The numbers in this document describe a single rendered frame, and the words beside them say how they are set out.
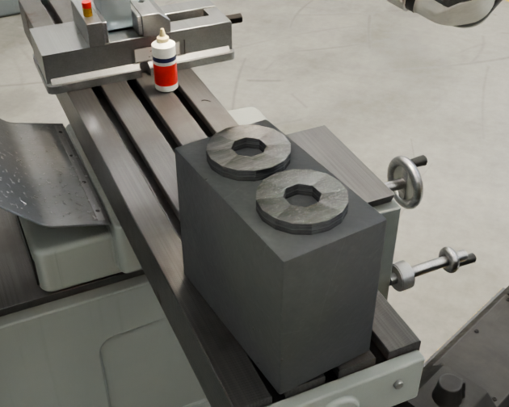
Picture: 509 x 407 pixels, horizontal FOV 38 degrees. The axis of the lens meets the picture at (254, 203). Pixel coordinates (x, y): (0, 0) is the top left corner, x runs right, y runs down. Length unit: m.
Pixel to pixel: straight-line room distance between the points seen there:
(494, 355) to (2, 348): 0.81
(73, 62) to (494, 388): 0.89
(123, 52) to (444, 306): 1.31
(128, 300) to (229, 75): 2.23
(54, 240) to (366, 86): 2.34
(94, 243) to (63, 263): 0.06
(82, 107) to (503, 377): 0.83
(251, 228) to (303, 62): 2.84
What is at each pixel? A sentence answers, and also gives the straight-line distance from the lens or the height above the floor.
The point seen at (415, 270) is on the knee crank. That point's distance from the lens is 1.58.
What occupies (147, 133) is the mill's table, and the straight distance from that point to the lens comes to 1.20.
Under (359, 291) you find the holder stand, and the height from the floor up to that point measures 1.04.
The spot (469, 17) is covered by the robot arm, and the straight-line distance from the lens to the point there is 1.07.
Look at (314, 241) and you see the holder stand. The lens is 0.69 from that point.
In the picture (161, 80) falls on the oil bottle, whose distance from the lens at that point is 1.30.
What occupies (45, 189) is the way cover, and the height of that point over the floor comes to 0.88.
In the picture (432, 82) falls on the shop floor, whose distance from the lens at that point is 3.42.
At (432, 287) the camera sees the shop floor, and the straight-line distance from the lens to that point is 2.34.
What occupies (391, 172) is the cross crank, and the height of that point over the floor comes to 0.64.
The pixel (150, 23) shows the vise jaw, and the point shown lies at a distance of 1.35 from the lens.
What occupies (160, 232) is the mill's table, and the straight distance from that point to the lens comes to 1.00.
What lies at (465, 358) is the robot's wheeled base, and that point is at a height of 0.59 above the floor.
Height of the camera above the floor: 1.57
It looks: 37 degrees down
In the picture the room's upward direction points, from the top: straight up
